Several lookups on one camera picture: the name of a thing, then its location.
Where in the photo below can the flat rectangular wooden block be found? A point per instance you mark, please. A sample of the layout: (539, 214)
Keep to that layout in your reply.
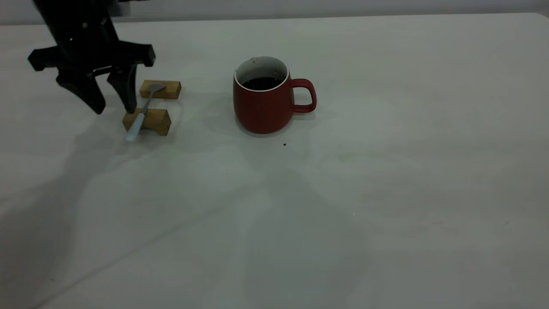
(169, 91)

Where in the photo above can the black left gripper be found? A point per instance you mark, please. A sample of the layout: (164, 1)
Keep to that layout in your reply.
(81, 38)

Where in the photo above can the dark coffee liquid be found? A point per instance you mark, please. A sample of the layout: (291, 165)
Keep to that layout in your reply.
(261, 83)

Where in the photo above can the arched wooden block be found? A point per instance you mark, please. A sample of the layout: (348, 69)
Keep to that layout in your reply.
(156, 120)

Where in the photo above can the red ceramic mug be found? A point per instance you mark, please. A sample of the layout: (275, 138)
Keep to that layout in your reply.
(263, 109)

